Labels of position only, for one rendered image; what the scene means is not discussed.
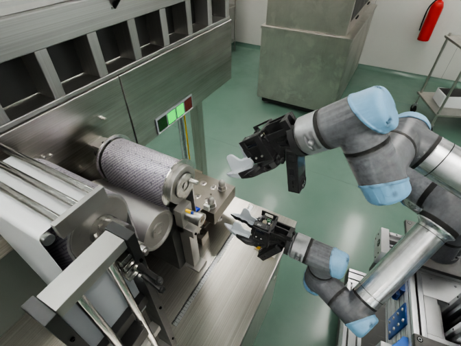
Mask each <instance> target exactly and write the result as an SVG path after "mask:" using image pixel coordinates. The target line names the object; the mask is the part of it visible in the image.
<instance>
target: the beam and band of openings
mask: <svg viewBox="0 0 461 346"><path fill-rule="evenodd" d="M113 1H114V0H71V1H66V2H63V3H57V4H54V5H49V6H45V7H42V8H36V9H33V10H28V11H24V12H19V13H16V14H10V15H7V16H2V17H0V133H1V132H3V131H5V130H7V129H9V128H11V127H13V126H15V125H17V124H20V123H21V122H24V121H25V120H27V119H29V118H31V117H33V116H35V115H37V114H40V113H42V112H44V111H46V110H48V109H50V108H52V107H54V106H56V105H58V104H60V103H62V102H64V101H66V100H68V99H70V98H72V97H74V96H76V95H78V94H80V93H82V92H84V91H86V90H88V89H90V88H92V87H94V86H96V85H98V84H100V83H102V82H104V81H106V80H108V79H110V78H112V77H114V76H116V75H118V74H120V73H122V72H124V71H126V70H128V69H130V68H132V67H134V66H136V65H138V64H140V63H142V62H144V61H146V60H148V59H150V58H153V57H155V56H157V55H159V54H161V53H163V52H164V51H167V50H168V49H171V48H172V47H175V46H177V45H179V44H181V43H183V42H185V41H187V40H189V39H190V38H193V37H194V36H197V35H198V34H201V33H203V32H205V31H207V30H209V29H211V28H212V27H215V26H216V25H219V24H220V23H223V22H225V21H227V20H229V19H230V17H229V0H121V1H120V2H119V5H118V6H117V8H116V9H112V8H111V7H113Z"/></svg>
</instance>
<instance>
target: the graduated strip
mask: <svg viewBox="0 0 461 346"><path fill-rule="evenodd" d="M253 207H254V206H252V205H248V207H247V209H248V210H249V211H250V212H251V210H252V208H253ZM234 237H235V235H233V234H232V233H230V234H229V236H228V237H227V239H226V241H225V242H224V243H223V245H222V247H221V248H220V250H219V251H218V252H217V254H216V256H215V257H214V258H213V260H212V262H211V263H210V264H209V266H208V268H207V269H206V271H205V272H204V274H203V276H202V277H201V278H200V280H199V282H198V283H197V284H196V286H195V288H194V289H193V290H192V292H191V294H190V295H189V296H188V298H187V300H186V301H185V303H184V304H183V306H182V307H181V309H180V310H179V312H178V313H177V315H176V316H175V318H174V320H173V321H172V322H171V324H172V325H173V326H175V327H177V326H178V324H179V323H180V321H181V320H182V318H183V316H184V315H185V313H186V312H187V310H188V309H189V307H190V306H191V304H192V303H193V301H194V299H195V298H196V296H197V295H198V293H199V292H200V290H201V288H202V287H203V285H204V284H205V282H206V281H207V279H208V278H209V276H210V274H211V273H212V271H213V269H214V268H215V267H216V265H217V263H218V262H219V260H220V259H221V257H222V256H223V254H224V252H225V251H226V249H227V248H228V246H229V244H230V243H231V242H232V240H233V238H234Z"/></svg>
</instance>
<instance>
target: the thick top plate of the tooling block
mask: <svg viewBox="0 0 461 346"><path fill-rule="evenodd" d="M195 180H197V181H198V182H199V183H198V185H193V192H194V198H195V204H196V207H199V208H201V209H202V213H204V214H206V221H208V222H210V223H212V224H215V223H216V222H217V221H218V220H219V218H220V217H221V215H222V214H223V213H224V211H225V210H226V208H227V207H228V206H229V205H230V203H231V202H232V200H233V199H234V197H235V186H233V185H230V184H228V183H225V184H226V191H225V192H219V191H218V190H217V187H218V182H219V180H217V179H215V178H212V177H210V176H207V175H205V174H202V173H199V172H196V171H195ZM209 196H212V197H214V199H215V203H216V208H215V209H210V211H206V210H204V207H203V205H204V204H207V199H208V197H209Z"/></svg>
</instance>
